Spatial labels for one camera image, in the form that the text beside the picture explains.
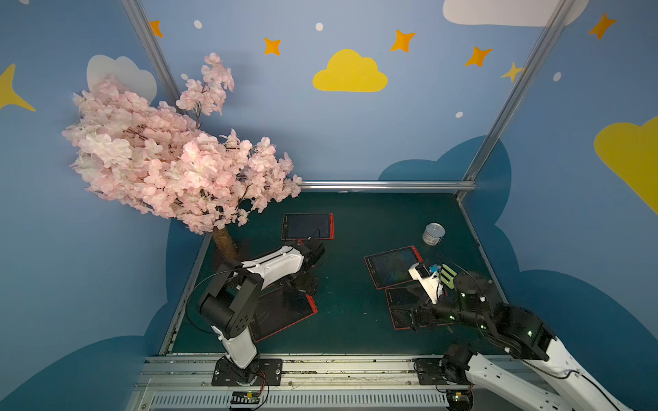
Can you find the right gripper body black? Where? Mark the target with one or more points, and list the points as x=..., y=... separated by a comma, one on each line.
x=421, y=314

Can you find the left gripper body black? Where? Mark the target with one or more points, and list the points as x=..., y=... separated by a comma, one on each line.
x=307, y=280

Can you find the red tablet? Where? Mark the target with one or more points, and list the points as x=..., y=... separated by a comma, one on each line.
x=305, y=226
x=398, y=303
x=391, y=268
x=278, y=310

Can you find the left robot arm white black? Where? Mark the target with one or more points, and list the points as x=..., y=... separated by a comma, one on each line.
x=250, y=301

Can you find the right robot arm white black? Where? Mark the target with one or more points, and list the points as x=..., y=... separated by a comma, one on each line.
x=517, y=331

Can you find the silver tin can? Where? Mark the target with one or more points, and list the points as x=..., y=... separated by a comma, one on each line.
x=433, y=234

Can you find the right circuit board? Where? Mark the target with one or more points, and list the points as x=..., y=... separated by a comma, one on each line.
x=459, y=401

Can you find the circuit board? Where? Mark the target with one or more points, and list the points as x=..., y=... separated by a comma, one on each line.
x=245, y=400
x=459, y=401

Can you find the left circuit board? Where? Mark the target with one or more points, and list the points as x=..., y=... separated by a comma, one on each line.
x=245, y=400

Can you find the pink cherry blossom tree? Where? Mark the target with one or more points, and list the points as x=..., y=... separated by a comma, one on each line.
x=158, y=160

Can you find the green garden fork wooden handle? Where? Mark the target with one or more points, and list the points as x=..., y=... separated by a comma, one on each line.
x=447, y=276

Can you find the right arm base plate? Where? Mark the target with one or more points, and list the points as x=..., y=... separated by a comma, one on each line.
x=437, y=371

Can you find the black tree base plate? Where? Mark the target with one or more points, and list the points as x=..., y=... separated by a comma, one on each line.
x=221, y=262

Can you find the aluminium back rail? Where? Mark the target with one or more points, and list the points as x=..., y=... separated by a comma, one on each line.
x=386, y=186

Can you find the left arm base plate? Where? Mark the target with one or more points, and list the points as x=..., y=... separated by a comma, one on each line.
x=266, y=372

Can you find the aluminium rail frame front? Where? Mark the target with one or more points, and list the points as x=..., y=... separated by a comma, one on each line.
x=308, y=382

